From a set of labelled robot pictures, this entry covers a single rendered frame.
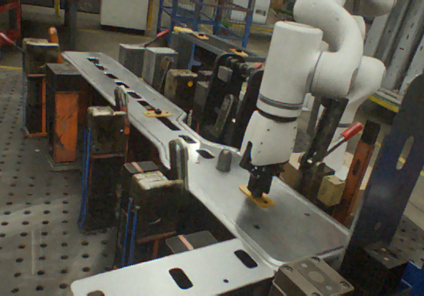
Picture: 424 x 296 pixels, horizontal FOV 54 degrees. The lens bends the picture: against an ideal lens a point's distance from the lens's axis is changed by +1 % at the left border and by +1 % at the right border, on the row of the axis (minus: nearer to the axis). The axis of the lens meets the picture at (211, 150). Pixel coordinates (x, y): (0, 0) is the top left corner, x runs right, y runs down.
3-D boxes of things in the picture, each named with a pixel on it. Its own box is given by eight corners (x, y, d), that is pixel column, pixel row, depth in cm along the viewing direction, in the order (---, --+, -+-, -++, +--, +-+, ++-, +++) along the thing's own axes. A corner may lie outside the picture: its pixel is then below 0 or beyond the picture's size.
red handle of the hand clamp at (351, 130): (301, 157, 92) (352, 117, 96) (303, 163, 94) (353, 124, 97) (315, 165, 89) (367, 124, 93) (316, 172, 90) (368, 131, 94)
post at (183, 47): (157, 130, 187) (170, 31, 169) (172, 130, 191) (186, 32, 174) (165, 138, 182) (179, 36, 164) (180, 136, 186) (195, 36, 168)
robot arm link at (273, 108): (285, 89, 83) (281, 104, 84) (250, 89, 78) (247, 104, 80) (315, 104, 77) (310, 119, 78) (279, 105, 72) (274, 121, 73)
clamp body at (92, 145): (72, 218, 118) (77, 103, 104) (113, 211, 125) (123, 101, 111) (81, 237, 112) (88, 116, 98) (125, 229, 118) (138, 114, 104)
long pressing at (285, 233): (51, 52, 166) (51, 48, 165) (106, 55, 178) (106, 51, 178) (276, 281, 65) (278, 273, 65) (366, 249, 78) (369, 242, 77)
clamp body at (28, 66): (17, 129, 165) (15, 36, 150) (56, 127, 173) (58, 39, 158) (22, 140, 157) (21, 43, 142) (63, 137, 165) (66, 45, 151)
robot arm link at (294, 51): (312, 99, 80) (266, 86, 82) (332, 28, 74) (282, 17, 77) (303, 109, 72) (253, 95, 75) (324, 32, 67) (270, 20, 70)
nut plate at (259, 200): (237, 187, 88) (238, 182, 88) (251, 184, 90) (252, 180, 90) (262, 207, 82) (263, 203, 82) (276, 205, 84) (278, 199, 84)
